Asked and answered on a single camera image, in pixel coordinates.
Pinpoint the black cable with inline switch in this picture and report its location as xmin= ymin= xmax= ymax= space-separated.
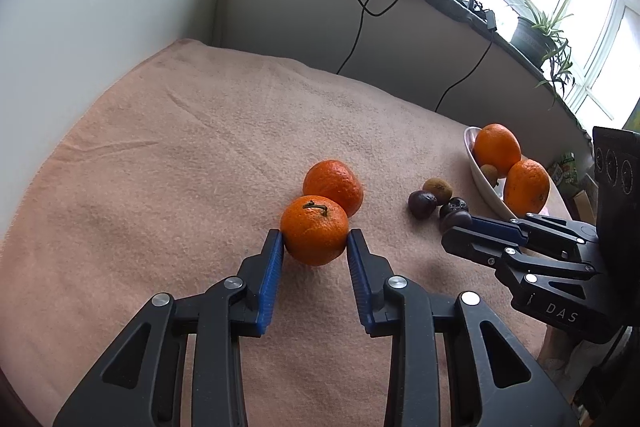
xmin=434 ymin=9 xmax=501 ymax=114

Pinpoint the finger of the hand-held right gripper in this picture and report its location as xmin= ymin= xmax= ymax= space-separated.
xmin=470 ymin=213 xmax=599 ymax=254
xmin=441 ymin=226 xmax=599 ymax=281

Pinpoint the tangerine with stem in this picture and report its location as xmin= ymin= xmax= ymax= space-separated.
xmin=280 ymin=195 xmax=349 ymax=267

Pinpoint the wall map poster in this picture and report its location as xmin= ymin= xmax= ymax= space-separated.
xmin=622 ymin=99 xmax=640 ymax=132

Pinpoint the open cardboard box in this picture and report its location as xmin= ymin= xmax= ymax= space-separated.
xmin=570 ymin=177 xmax=598 ymax=225

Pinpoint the floral white plate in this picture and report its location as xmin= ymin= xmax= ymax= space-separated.
xmin=463 ymin=126 xmax=551 ymax=220

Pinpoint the green printed bag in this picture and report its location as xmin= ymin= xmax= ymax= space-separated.
xmin=547 ymin=152 xmax=581 ymax=188

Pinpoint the pink towel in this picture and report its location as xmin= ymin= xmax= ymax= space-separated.
xmin=0 ymin=38 xmax=576 ymax=427

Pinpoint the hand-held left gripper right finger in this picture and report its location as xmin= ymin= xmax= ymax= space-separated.
xmin=346 ymin=228 xmax=581 ymax=427

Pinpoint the large orange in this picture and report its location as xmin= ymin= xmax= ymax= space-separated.
xmin=473 ymin=123 xmax=522 ymax=178
xmin=503 ymin=159 xmax=551 ymax=218

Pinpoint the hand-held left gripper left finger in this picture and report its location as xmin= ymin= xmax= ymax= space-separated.
xmin=52 ymin=228 xmax=286 ymax=427

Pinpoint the person's right forearm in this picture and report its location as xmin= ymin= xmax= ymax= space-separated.
xmin=537 ymin=324 xmax=586 ymax=370

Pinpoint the potted spider plant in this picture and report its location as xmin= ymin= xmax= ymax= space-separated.
xmin=497 ymin=0 xmax=576 ymax=108

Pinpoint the white panel board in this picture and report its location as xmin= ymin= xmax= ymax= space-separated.
xmin=0 ymin=0 xmax=236 ymax=228

